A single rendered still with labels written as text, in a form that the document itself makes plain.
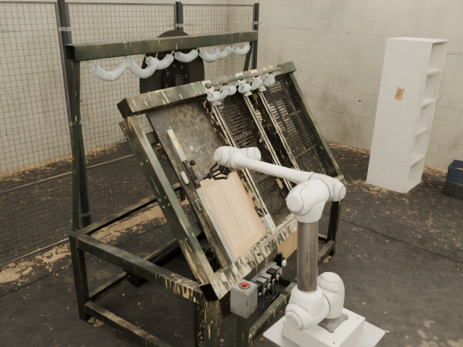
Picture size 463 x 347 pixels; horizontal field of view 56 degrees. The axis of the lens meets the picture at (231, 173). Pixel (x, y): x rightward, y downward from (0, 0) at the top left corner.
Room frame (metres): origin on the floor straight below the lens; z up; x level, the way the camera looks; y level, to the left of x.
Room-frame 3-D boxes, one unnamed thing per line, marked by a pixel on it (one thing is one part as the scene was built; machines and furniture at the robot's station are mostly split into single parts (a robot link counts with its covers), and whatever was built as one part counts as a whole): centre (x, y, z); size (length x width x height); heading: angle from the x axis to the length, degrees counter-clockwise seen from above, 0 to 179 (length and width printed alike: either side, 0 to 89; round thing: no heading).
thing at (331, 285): (1.95, -0.53, 1.02); 0.18 x 0.16 x 0.22; 135
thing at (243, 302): (2.13, -0.09, 0.84); 0.12 x 0.12 x 0.18; 57
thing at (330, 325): (1.97, -0.55, 0.88); 0.22 x 0.18 x 0.06; 137
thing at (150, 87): (3.61, 0.46, 1.85); 0.80 x 0.06 x 0.80; 147
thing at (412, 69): (6.04, -2.41, 1.03); 0.61 x 0.58 x 2.05; 139
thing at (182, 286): (3.46, 0.06, 0.41); 2.20 x 1.38 x 0.83; 147
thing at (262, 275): (2.54, -0.27, 0.69); 0.50 x 0.14 x 0.24; 147
